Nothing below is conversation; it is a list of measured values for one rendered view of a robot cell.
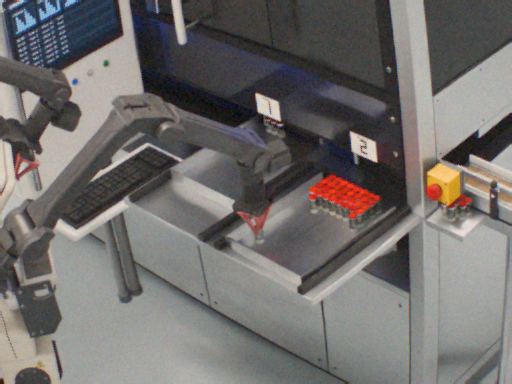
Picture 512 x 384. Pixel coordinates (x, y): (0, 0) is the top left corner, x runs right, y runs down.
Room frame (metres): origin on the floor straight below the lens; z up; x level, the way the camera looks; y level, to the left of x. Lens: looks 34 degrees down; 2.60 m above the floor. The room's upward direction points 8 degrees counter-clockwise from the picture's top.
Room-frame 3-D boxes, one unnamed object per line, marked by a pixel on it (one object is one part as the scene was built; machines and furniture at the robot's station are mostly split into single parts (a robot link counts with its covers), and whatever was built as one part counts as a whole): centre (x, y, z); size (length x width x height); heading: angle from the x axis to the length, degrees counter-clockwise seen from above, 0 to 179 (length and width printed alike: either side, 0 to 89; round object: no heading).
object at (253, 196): (2.31, 0.02, 1.04); 0.10 x 0.07 x 0.07; 146
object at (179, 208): (2.48, -0.04, 0.87); 0.70 x 0.48 x 0.02; 40
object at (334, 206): (2.37, -0.18, 0.90); 0.18 x 0.02 x 0.05; 39
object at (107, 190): (2.76, 0.41, 0.82); 0.40 x 0.14 x 0.02; 130
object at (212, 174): (2.65, 0.02, 0.90); 0.34 x 0.26 x 0.04; 130
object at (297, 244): (2.32, -0.11, 0.90); 0.34 x 0.26 x 0.04; 129
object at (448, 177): (2.28, -0.45, 0.99); 0.08 x 0.07 x 0.07; 130
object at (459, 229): (2.29, -0.49, 0.87); 0.14 x 0.13 x 0.02; 130
